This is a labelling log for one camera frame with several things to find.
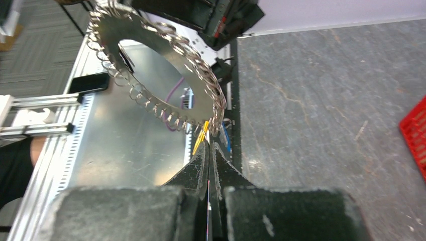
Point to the seated person black shirt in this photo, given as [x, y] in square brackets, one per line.
[18, 160]

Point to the red plastic shopping basket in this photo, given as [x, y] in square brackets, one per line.
[412, 128]

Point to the black smartphone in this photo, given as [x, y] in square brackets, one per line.
[90, 83]

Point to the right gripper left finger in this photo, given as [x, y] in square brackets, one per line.
[176, 210]

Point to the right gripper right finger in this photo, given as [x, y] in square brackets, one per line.
[248, 212]

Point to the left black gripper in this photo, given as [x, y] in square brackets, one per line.
[217, 22]

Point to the metal disc with keyrings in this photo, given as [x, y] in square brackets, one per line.
[148, 57]

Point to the yellow tag key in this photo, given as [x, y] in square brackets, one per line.
[201, 136]

